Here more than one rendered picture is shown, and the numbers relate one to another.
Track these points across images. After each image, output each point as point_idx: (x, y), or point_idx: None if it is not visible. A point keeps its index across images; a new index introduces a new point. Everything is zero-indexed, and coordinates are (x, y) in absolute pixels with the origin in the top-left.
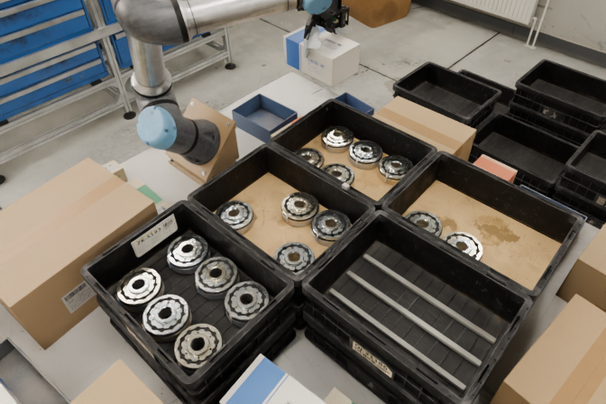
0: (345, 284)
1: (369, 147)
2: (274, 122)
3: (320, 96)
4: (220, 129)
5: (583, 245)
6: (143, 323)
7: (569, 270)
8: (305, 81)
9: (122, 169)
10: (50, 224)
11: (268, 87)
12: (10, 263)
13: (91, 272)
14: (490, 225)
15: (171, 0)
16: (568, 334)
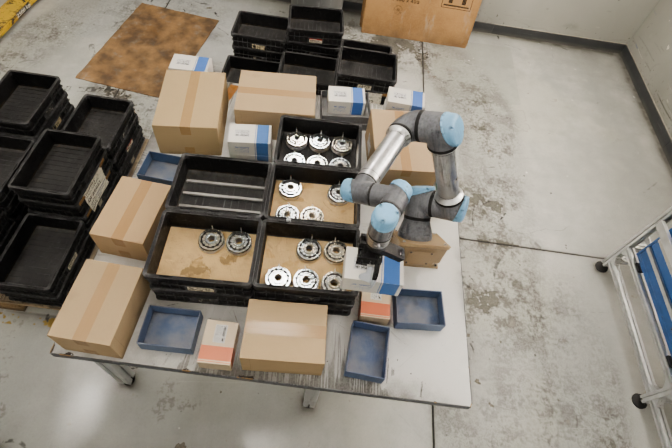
0: (260, 196)
1: (305, 283)
2: (413, 320)
3: (413, 384)
4: (407, 240)
5: (136, 337)
6: (324, 134)
7: (145, 309)
8: (444, 397)
9: None
10: None
11: (463, 364)
12: (393, 118)
13: (358, 129)
14: (200, 273)
15: (403, 124)
16: (144, 219)
